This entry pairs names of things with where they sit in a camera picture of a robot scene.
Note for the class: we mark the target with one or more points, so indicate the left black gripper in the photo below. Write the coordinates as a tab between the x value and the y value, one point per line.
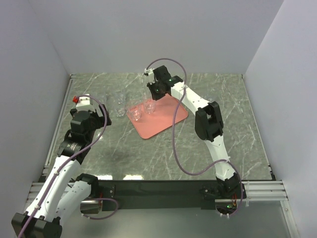
100	119

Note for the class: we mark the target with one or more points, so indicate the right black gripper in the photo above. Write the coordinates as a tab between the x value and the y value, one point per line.
154	96

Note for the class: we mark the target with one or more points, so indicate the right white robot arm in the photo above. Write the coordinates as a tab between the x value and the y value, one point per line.
208	127

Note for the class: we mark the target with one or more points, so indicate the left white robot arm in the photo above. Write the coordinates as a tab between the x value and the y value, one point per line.
45	216

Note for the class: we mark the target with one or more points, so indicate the pink plastic tray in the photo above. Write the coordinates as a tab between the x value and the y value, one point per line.
149	125

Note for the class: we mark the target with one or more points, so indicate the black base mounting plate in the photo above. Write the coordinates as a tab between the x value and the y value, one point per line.
168	194

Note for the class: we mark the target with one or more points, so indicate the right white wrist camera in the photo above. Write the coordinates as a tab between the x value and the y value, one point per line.
148	71

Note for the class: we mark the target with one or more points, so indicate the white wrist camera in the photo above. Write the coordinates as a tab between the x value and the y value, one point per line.
84	103
148	71

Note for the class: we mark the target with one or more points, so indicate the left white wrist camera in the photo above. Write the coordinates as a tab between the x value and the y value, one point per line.
84	103

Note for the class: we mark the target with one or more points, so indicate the aluminium frame rail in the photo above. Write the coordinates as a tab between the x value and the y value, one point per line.
255	191

